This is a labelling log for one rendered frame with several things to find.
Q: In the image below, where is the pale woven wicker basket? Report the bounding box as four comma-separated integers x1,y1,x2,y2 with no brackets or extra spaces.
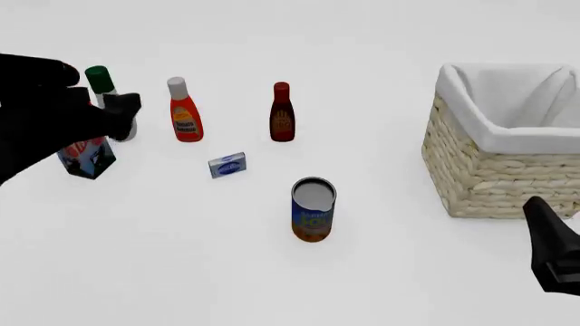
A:
420,62,580,220

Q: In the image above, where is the orange-red ketchup bottle grey cap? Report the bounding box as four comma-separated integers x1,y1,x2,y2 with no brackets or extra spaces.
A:
166,76,205,144

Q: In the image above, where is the printed milk carton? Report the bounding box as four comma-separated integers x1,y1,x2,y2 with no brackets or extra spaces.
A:
56,134,118,181

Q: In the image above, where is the white bottle with green cap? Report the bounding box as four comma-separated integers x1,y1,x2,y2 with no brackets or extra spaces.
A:
83,65,138,142

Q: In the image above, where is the dark red sauce bottle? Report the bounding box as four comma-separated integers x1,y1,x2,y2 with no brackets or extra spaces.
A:
269,81,297,143

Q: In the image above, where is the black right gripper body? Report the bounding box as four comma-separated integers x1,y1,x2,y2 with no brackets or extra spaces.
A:
530,254,580,293

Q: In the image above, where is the white cloth basket liner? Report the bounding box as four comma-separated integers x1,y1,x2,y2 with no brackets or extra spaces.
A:
437,62,580,156

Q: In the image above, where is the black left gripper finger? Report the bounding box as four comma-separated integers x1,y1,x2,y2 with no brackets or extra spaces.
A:
102,92,143,142

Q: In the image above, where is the small blue-grey printed box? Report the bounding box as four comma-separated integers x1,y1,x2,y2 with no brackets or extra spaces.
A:
208,151,249,179

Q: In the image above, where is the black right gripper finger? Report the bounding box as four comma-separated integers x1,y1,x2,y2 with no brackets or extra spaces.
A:
522,196,580,270

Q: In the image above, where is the blue and orange soup tin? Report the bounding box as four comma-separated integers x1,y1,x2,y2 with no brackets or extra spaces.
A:
290,176,338,244

